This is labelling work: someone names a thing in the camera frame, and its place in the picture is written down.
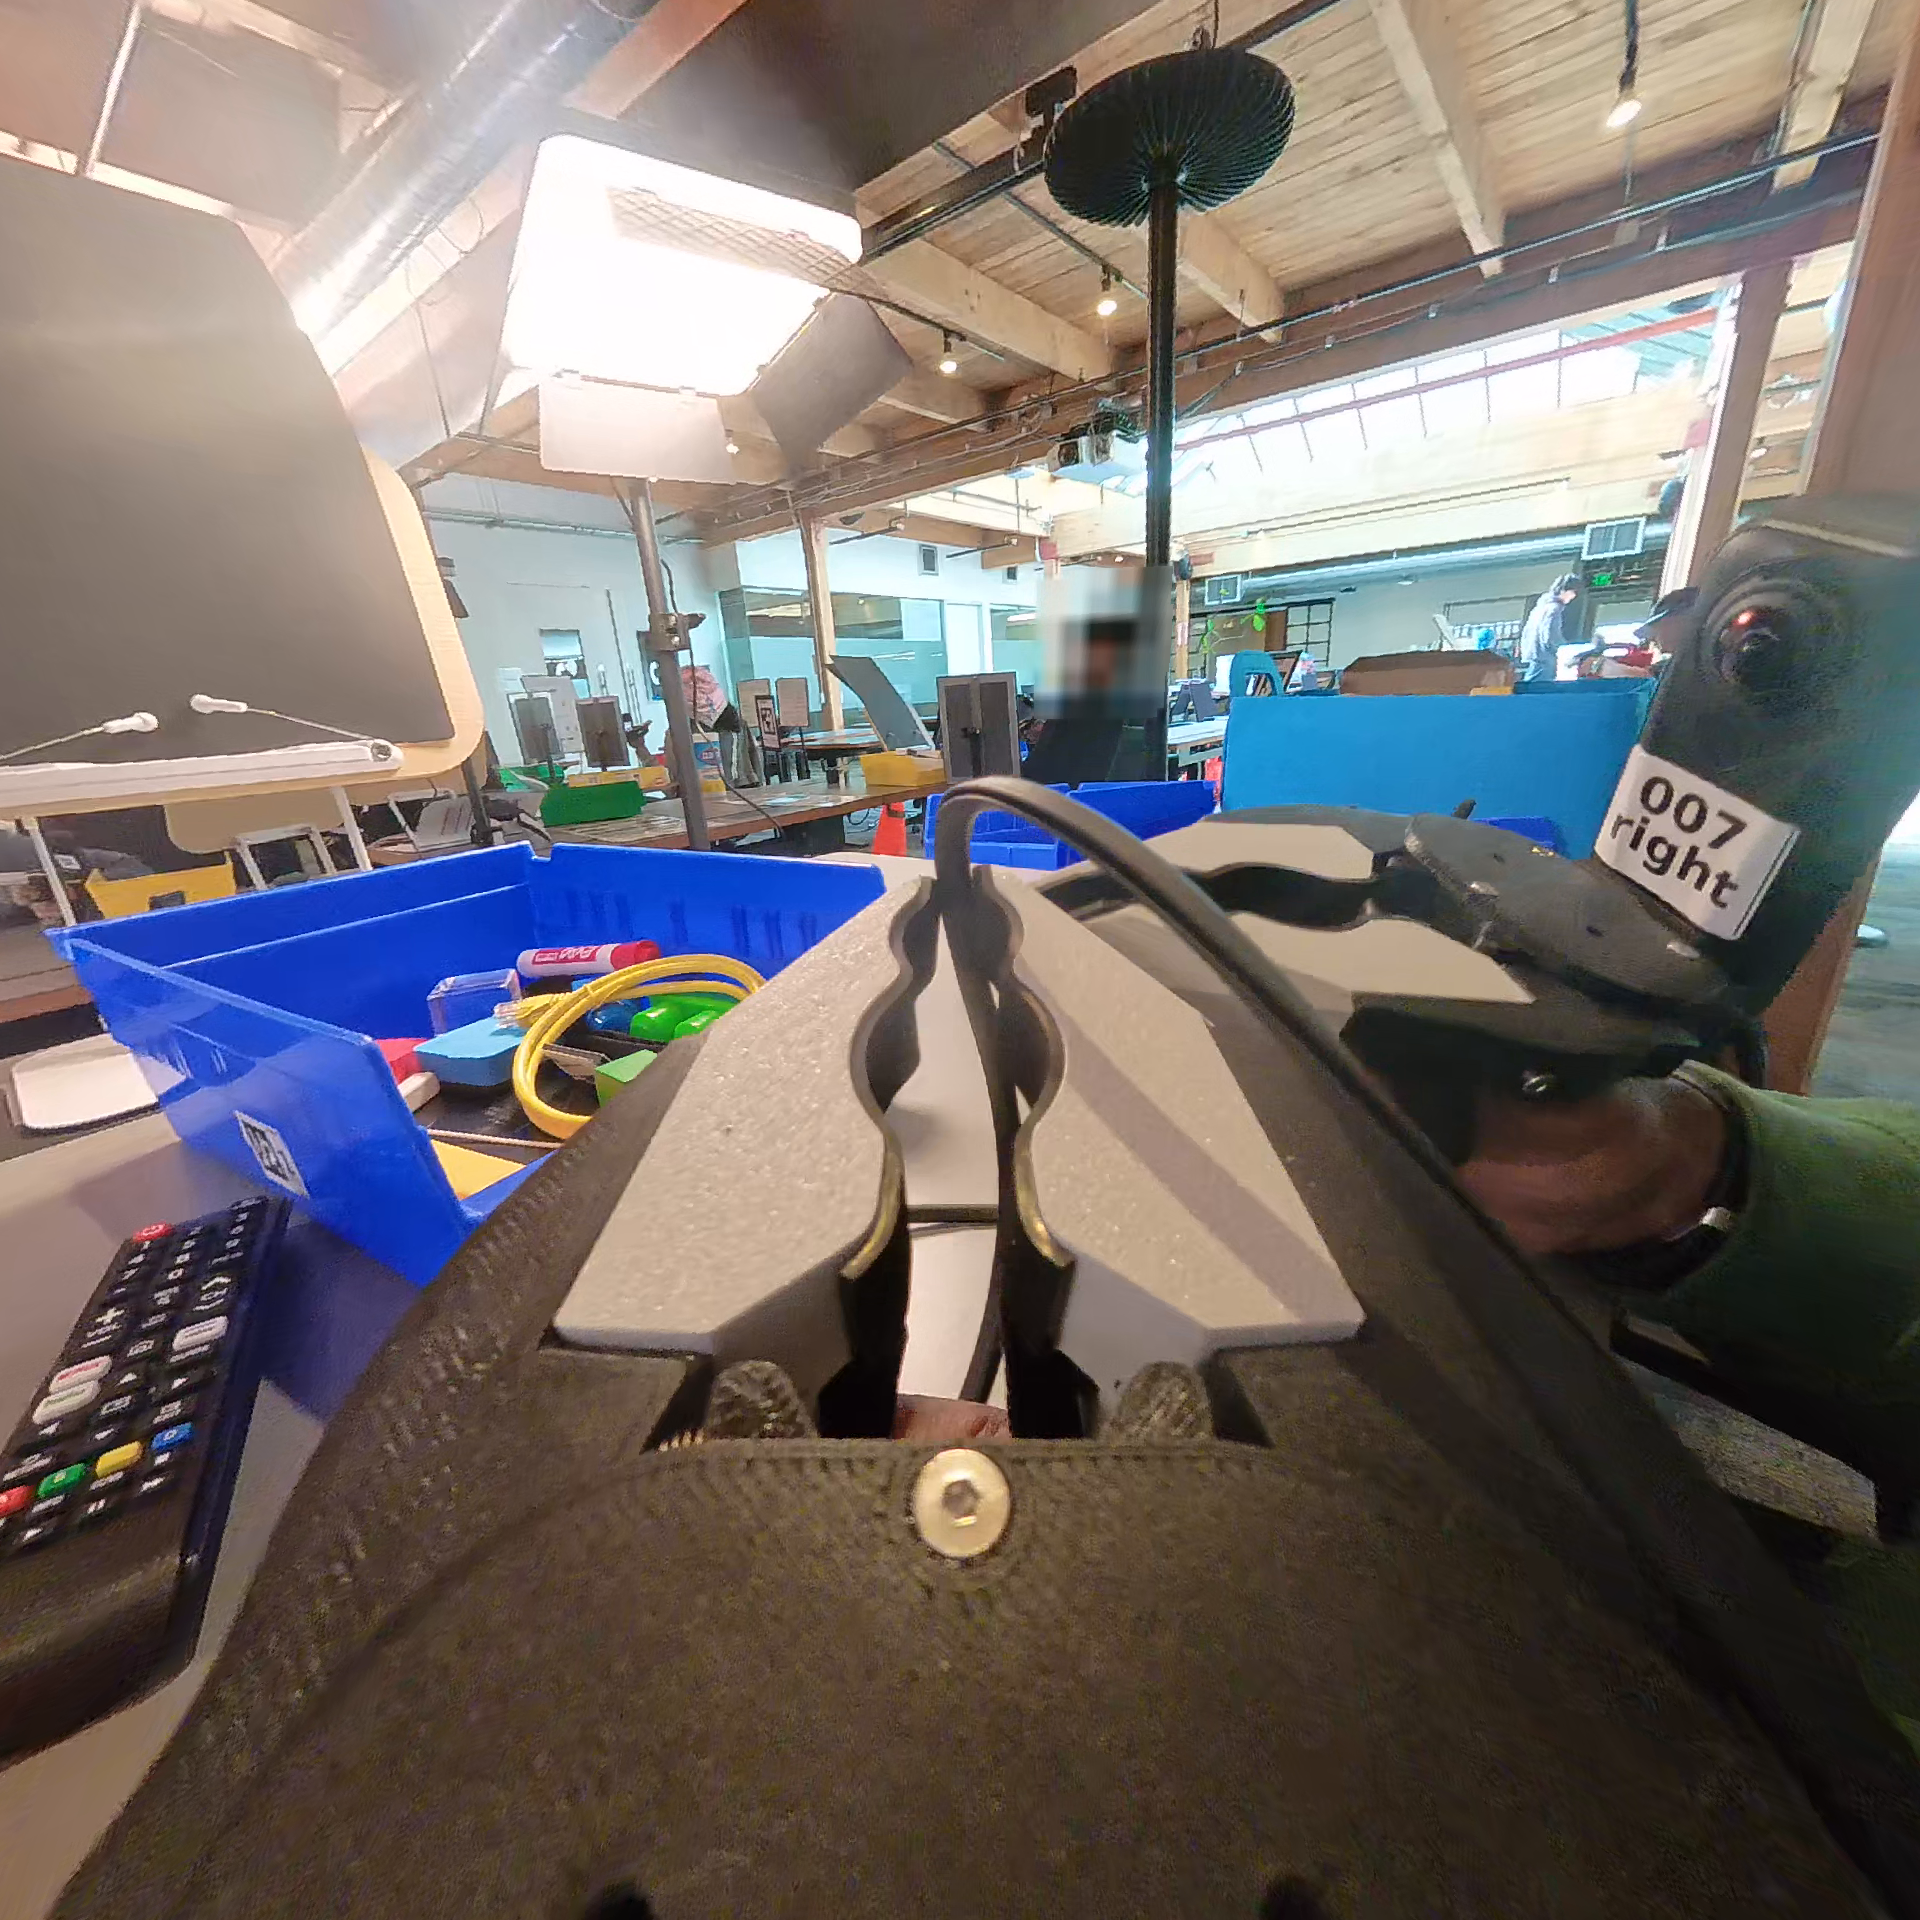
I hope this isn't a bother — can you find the metal light stand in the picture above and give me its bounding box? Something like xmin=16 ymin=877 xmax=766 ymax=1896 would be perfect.
xmin=625 ymin=479 xmax=713 ymax=853

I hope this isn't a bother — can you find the black board with wooden rim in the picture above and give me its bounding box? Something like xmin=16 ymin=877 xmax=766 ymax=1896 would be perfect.
xmin=0 ymin=157 xmax=489 ymax=822

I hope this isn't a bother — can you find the person's right hand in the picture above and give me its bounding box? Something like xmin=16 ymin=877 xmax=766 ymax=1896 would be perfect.
xmin=1458 ymin=1064 xmax=1744 ymax=1284

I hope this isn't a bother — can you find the cardboard box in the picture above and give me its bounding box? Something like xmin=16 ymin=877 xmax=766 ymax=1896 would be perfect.
xmin=1336 ymin=646 xmax=1519 ymax=696

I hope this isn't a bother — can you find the white rounded flat device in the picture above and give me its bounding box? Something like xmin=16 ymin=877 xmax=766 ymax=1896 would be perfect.
xmin=7 ymin=1035 xmax=160 ymax=1131

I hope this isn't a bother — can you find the person's right forearm green sleeve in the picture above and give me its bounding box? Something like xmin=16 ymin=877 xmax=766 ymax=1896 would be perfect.
xmin=1610 ymin=1056 xmax=1920 ymax=1742

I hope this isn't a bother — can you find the blue partition wall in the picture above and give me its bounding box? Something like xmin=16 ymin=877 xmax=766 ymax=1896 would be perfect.
xmin=1217 ymin=680 xmax=1660 ymax=859

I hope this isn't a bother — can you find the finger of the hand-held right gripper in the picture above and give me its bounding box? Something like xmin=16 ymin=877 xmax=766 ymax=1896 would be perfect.
xmin=1084 ymin=896 xmax=1538 ymax=1040
xmin=1130 ymin=807 xmax=1420 ymax=889

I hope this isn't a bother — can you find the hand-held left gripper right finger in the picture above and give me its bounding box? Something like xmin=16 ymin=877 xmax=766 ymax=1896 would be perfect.
xmin=978 ymin=881 xmax=1366 ymax=1437

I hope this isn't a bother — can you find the light blue foam block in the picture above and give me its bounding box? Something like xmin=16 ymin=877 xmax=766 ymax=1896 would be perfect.
xmin=413 ymin=1013 xmax=552 ymax=1092

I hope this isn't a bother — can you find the blue plastic bin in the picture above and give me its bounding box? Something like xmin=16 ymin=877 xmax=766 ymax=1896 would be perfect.
xmin=919 ymin=776 xmax=1221 ymax=876
xmin=46 ymin=839 xmax=886 ymax=1287

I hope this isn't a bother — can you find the bright studio light panel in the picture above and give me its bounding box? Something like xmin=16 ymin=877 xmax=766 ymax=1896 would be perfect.
xmin=497 ymin=132 xmax=921 ymax=485

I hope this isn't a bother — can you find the black disc on pole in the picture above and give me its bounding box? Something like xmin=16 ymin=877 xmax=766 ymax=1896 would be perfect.
xmin=1042 ymin=41 xmax=1297 ymax=784

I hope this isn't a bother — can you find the black cable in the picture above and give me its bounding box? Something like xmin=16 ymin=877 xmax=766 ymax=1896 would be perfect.
xmin=901 ymin=776 xmax=1518 ymax=1397

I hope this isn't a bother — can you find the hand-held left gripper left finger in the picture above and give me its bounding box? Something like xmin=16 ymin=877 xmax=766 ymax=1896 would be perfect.
xmin=549 ymin=879 xmax=945 ymax=1437

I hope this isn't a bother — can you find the black remote control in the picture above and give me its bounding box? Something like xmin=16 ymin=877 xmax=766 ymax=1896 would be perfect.
xmin=0 ymin=1196 xmax=294 ymax=1759

